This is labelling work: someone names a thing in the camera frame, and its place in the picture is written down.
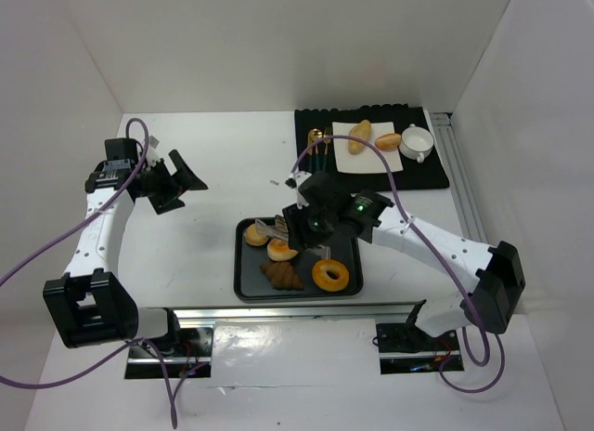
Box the long yellow bread roll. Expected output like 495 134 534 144
347 120 372 155

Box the orange sesame bun with cream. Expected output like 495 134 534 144
374 133 402 151

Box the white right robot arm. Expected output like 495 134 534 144
282 172 525 337

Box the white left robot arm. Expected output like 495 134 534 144
43 138 208 348

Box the white square plate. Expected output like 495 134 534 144
332 122 404 175

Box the orange glazed donut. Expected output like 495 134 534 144
312 259 350 293

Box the brown chocolate croissant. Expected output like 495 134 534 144
260 261 304 291

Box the small round muffin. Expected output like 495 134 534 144
244 223 269 247

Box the black rectangular baking tray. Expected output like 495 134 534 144
233 218 364 302

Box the black cloth placemat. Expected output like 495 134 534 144
294 104 449 193

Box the pale glazed ring donut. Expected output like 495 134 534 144
266 238 299 262

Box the gold spoon teal handle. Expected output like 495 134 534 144
311 128 323 172

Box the gold knife teal handle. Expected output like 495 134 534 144
306 129 314 174

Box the gold fork teal handle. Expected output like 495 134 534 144
321 126 332 172

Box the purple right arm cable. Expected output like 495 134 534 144
288 134 508 394

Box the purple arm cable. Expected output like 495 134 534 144
288 134 508 394
0 117 211 429

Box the white cup with handle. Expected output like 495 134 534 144
399 124 435 163

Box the aluminium front rail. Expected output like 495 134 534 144
173 302 416 328

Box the aluminium side rail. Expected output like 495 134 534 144
429 112 488 242

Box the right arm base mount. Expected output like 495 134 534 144
372 323 464 375

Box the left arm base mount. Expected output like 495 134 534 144
124 322 214 381

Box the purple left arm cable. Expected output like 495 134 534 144
0 117 211 429

